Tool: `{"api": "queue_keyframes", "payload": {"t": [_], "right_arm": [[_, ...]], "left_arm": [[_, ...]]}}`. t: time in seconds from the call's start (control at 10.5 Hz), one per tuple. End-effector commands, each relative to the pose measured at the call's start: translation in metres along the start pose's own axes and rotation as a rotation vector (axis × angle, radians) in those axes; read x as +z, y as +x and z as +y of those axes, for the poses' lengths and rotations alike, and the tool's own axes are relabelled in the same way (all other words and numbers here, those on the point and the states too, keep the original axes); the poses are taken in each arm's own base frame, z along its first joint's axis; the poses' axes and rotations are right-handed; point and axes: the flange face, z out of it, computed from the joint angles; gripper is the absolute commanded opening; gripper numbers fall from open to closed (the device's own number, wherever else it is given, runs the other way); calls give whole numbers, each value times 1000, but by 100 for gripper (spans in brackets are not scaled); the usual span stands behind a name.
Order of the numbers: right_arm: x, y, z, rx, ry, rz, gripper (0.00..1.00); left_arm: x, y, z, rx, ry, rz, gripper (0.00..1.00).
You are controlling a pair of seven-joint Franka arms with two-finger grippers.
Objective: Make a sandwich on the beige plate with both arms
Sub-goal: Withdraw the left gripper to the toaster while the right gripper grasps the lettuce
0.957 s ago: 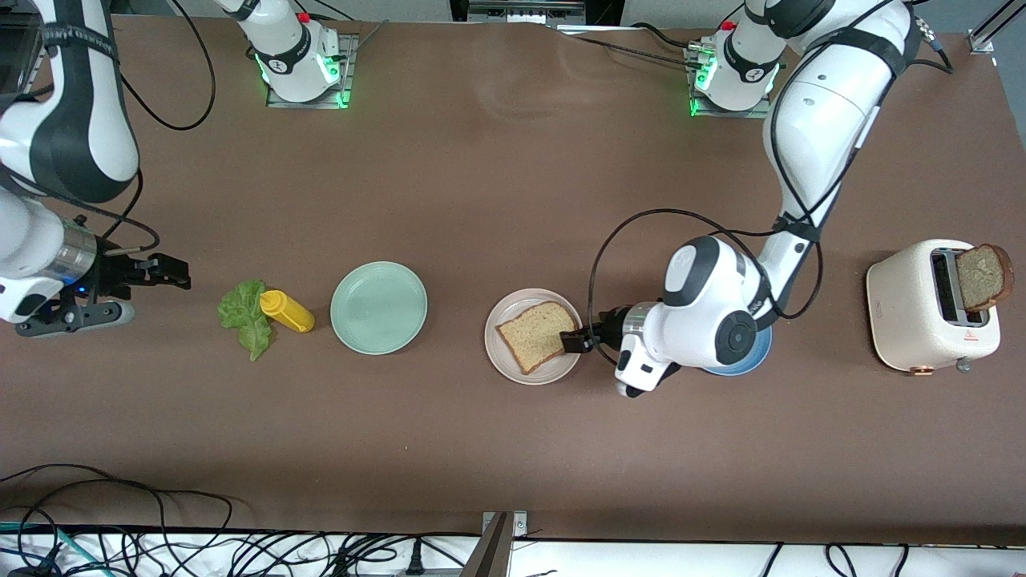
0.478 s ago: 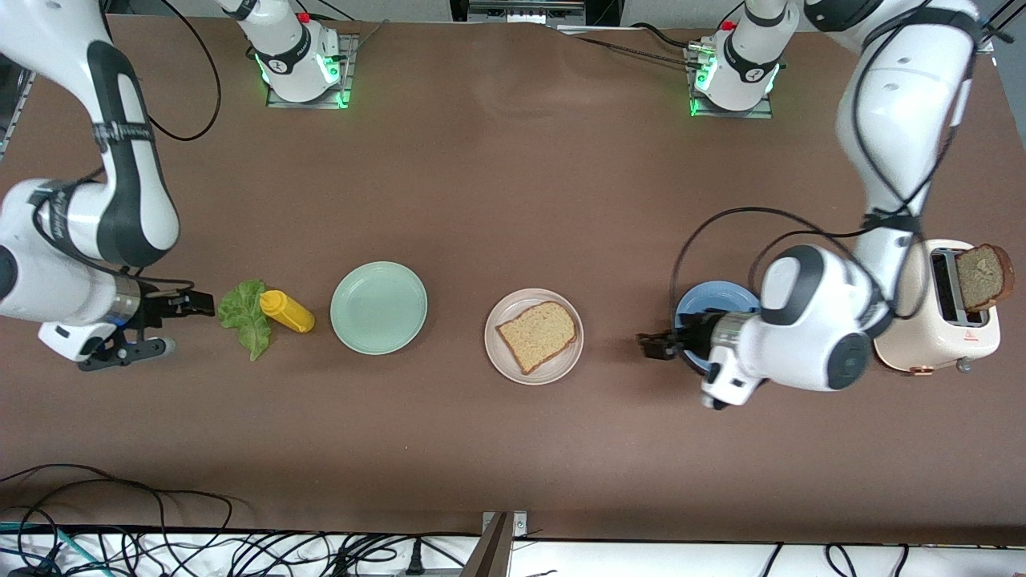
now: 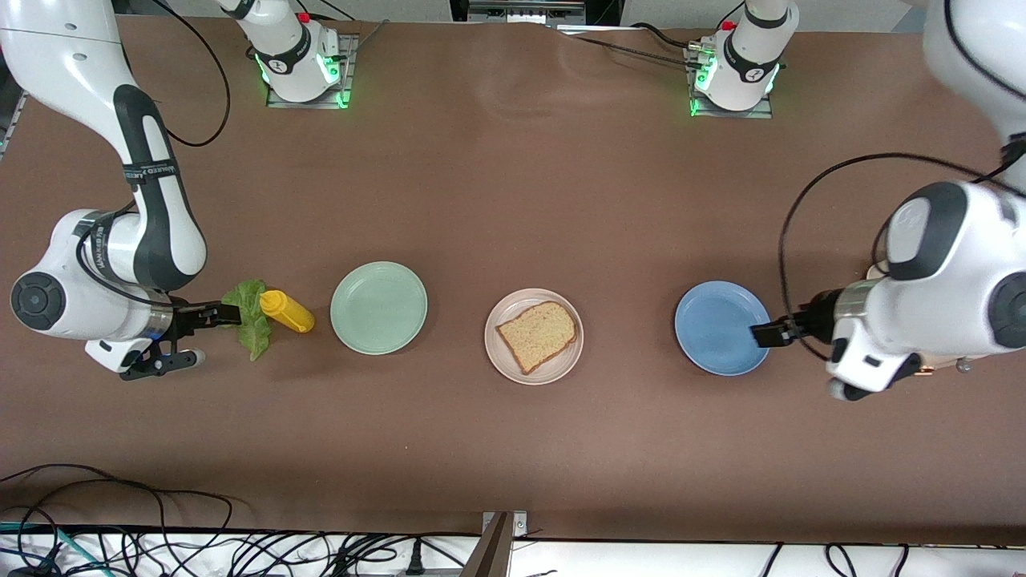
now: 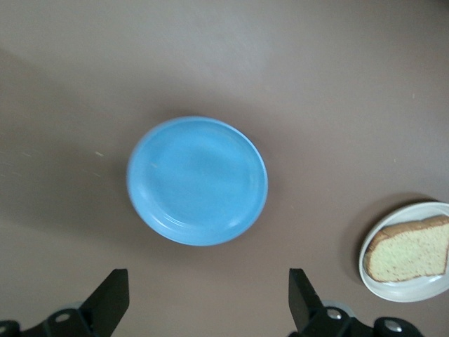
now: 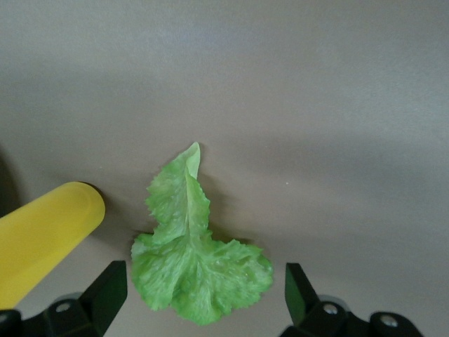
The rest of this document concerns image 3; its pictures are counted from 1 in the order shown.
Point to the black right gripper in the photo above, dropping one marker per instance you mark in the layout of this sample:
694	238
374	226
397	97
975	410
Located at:
186	315

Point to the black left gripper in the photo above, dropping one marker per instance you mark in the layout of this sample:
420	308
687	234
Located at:
817	314

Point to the green lettuce leaf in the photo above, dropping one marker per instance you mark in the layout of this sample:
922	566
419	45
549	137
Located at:
252	336

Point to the yellow squeeze bottle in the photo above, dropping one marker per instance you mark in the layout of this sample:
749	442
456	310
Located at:
292	314

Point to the brown bread slice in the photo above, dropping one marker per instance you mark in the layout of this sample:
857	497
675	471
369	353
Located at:
537	336

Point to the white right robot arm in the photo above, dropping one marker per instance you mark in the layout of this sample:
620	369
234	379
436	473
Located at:
80	72

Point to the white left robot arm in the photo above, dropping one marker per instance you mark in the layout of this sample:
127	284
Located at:
954	280

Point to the blue plate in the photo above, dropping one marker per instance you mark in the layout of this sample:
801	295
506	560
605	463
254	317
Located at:
713	320

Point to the mint green plate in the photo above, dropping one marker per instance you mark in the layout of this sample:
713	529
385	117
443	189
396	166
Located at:
378	308

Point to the beige plate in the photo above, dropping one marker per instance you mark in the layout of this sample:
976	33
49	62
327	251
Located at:
505	365

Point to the white toaster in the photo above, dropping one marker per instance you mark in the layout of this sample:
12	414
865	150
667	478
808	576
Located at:
923	370

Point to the dark crate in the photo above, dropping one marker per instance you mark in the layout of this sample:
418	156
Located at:
8	120

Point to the black power plug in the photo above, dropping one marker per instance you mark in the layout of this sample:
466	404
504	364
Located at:
414	565

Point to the silver metal bar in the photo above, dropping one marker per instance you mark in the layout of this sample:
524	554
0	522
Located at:
521	12

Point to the black equipment frame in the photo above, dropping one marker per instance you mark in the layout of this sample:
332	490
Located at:
601	10

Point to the aluminium post with bracket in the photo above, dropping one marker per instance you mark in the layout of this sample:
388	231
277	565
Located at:
493	553

